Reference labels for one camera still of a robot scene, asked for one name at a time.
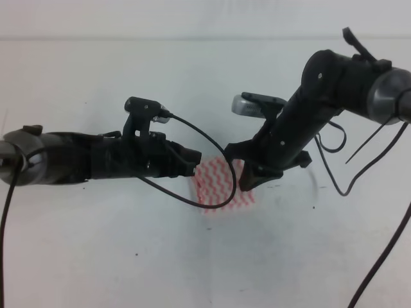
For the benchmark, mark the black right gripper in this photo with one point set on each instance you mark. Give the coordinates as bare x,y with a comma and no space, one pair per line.
279,144

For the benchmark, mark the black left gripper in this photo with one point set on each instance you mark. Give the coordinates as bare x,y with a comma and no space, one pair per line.
117,157

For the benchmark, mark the pink white wavy towel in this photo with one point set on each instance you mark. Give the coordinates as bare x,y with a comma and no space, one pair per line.
212,184

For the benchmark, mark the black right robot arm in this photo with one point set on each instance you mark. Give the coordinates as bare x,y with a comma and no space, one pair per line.
330,84

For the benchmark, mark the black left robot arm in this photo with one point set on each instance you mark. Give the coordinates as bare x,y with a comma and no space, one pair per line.
66,158

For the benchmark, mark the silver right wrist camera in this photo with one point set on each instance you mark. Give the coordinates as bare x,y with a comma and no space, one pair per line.
258,106

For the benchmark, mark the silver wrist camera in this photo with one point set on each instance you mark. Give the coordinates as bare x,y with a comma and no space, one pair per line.
258,106
141,112

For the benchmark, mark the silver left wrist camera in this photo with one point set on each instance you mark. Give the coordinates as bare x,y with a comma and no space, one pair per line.
141,112

